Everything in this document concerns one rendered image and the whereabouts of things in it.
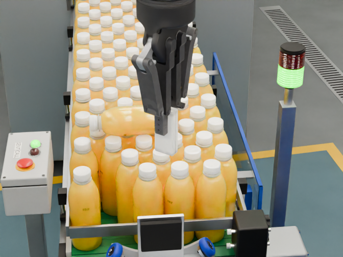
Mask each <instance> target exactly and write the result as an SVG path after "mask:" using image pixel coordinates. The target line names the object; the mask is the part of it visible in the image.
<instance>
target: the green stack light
mask: <svg viewBox="0 0 343 257"><path fill-rule="evenodd" d="M303 74H304V67H303V68H301V69H298V70H287V69H284V68H282V67H280V66H279V65H278V75H277V83H278V84H279V85H280V86H282V87H285V88H297V87H299V86H301V85H302V83H303Z"/></svg>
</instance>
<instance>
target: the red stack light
mask: <svg viewBox="0 0 343 257"><path fill-rule="evenodd" d="M305 54H306V51H305V52H304V53H302V54H300V55H288V54H285V53H283V52H282V51H281V50H279V63H278V64H279V66H280V67H282V68H284V69H287V70H298V69H301V68H303V67H304V64H305Z"/></svg>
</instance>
